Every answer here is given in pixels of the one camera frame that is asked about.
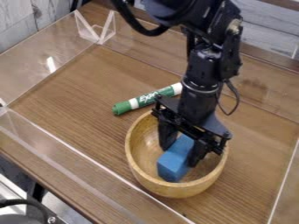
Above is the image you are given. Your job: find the clear acrylic barrier wall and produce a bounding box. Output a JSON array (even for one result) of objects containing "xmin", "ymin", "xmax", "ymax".
[{"xmin": 0, "ymin": 99, "xmax": 195, "ymax": 224}]

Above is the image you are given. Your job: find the clear acrylic corner bracket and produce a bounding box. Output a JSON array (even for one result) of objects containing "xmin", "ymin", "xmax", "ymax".
[{"xmin": 73, "ymin": 10, "xmax": 116, "ymax": 46}]

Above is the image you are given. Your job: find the green Expo marker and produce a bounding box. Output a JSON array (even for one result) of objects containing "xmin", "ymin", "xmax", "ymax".
[{"xmin": 112, "ymin": 82, "xmax": 183, "ymax": 116}]

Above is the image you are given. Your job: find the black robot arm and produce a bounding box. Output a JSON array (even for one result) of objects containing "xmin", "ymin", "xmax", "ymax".
[{"xmin": 111, "ymin": 0, "xmax": 243, "ymax": 166}]

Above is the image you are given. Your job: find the blue foam block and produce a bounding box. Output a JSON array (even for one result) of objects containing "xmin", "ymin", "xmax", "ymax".
[{"xmin": 156, "ymin": 135, "xmax": 194, "ymax": 183}]

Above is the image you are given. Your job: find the black cable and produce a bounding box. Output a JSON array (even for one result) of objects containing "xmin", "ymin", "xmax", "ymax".
[{"xmin": 0, "ymin": 197, "xmax": 48, "ymax": 224}]

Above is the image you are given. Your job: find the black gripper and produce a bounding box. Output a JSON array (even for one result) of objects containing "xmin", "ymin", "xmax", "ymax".
[{"xmin": 152, "ymin": 79, "xmax": 232, "ymax": 167}]

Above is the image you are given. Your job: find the black metal table leg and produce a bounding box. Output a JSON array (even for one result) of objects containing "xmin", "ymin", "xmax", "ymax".
[{"xmin": 32, "ymin": 183, "xmax": 45, "ymax": 202}]

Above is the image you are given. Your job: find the brown wooden bowl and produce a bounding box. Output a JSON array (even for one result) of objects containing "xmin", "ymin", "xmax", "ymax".
[{"xmin": 125, "ymin": 112, "xmax": 230, "ymax": 199}]

